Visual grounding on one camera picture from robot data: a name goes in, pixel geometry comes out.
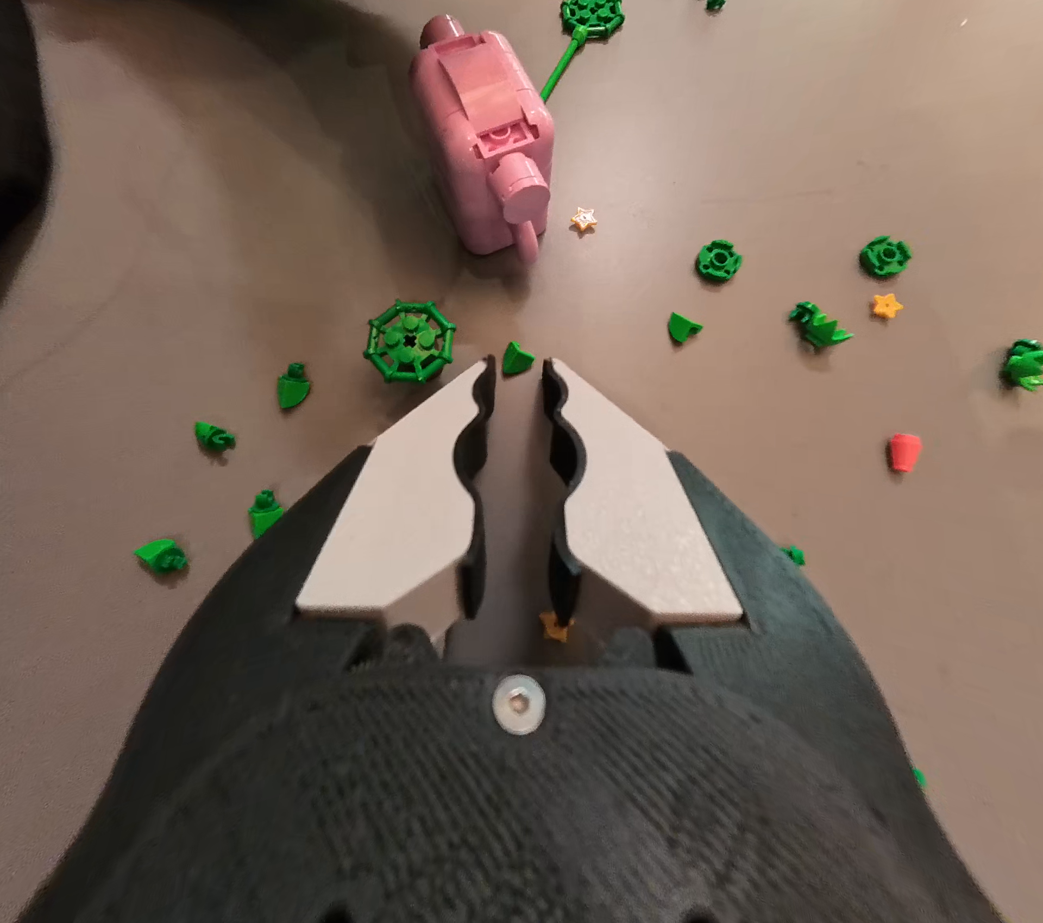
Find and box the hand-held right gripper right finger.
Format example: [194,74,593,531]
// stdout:
[540,357,748,647]

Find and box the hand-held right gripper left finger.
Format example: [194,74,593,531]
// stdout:
[294,357,498,657]

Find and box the green web wheel piece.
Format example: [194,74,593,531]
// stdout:
[363,299,457,386]

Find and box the green web piece with stem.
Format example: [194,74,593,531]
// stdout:
[538,0,627,103]

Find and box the pink toy brick watering can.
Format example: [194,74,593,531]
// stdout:
[409,12,557,264]

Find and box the green spiky toy plant piece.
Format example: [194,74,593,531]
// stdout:
[787,301,855,350]
[999,338,1043,393]

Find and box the green round toy plate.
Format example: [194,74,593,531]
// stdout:
[695,240,743,284]
[859,235,913,280]

